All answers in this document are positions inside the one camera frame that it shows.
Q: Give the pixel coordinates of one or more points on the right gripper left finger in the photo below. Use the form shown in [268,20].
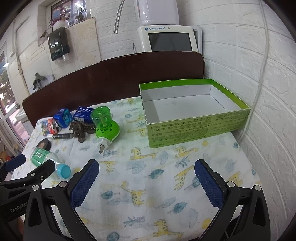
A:
[40,222]

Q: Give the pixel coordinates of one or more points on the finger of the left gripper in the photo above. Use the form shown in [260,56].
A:
[35,177]
[11,165]

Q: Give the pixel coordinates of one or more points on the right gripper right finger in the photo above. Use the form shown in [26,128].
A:
[242,212]

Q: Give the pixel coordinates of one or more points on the black white marker pen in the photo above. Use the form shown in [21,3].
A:
[60,136]

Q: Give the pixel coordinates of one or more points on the brown hair claw clip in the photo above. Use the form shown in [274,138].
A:
[80,129]

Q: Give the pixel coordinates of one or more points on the green mosquito repellent plug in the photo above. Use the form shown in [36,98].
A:
[107,130]

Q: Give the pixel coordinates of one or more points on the blue medicine box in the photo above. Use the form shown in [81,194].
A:
[83,114]

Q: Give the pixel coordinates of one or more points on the red playing card box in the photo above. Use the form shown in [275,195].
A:
[49,127]

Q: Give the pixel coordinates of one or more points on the blue plastic cube box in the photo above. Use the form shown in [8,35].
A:
[63,118]

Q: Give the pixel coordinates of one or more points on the green cardboard tray box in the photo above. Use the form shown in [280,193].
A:
[184,110]

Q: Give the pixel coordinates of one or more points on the dark brown wooden headboard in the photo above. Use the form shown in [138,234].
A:
[112,79]

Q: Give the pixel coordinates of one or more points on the potted plant on sill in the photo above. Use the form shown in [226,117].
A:
[59,21]

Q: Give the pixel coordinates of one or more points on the white CRT monitor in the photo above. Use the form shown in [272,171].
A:
[157,38]

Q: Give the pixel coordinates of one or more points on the white water heater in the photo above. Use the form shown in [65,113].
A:
[157,12]

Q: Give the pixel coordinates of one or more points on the black wall dispenser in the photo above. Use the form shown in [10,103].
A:
[58,43]

